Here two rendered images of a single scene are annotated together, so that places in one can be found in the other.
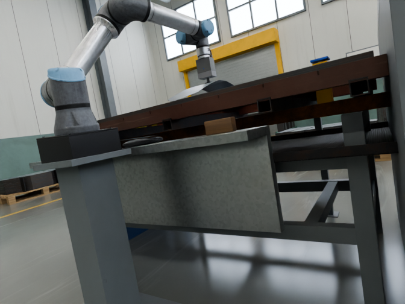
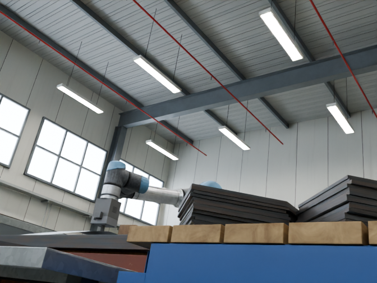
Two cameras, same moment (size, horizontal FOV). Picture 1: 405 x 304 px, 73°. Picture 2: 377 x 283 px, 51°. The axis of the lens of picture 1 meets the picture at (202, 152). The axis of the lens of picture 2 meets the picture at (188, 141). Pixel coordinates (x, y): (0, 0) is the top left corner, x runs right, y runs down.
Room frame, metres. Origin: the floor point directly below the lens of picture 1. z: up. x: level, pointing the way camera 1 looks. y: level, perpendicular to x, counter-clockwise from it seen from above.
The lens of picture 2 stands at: (3.12, 0.36, 0.68)
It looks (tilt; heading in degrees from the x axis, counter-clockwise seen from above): 24 degrees up; 186
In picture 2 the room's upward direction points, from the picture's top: 9 degrees clockwise
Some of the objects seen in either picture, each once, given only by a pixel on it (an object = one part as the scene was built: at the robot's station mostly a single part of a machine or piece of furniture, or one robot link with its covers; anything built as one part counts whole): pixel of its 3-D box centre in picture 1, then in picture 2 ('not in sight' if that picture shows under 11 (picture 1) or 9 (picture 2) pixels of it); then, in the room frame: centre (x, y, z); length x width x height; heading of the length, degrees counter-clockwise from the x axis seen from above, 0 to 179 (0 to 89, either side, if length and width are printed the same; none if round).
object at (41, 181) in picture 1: (35, 184); not in sight; (5.24, 3.25, 0.20); 1.20 x 0.80 x 0.41; 143
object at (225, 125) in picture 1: (220, 126); not in sight; (0.99, -0.08, 0.70); 0.10 x 0.06 x 0.05; 68
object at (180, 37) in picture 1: (188, 36); (133, 183); (1.49, -0.03, 1.19); 0.11 x 0.11 x 0.08; 39
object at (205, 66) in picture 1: (207, 67); (104, 210); (1.57, -0.11, 1.04); 0.10 x 0.09 x 0.16; 153
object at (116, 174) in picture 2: (200, 38); (115, 175); (1.56, -0.10, 1.19); 0.09 x 0.08 x 0.11; 129
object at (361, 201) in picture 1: (364, 212); not in sight; (0.90, -0.50, 0.34); 0.06 x 0.06 x 0.68; 57
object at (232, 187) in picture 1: (143, 187); not in sight; (1.31, 0.31, 0.48); 1.30 x 0.04 x 0.35; 57
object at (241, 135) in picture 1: (123, 151); not in sight; (1.25, 0.35, 0.67); 1.30 x 0.20 x 0.03; 57
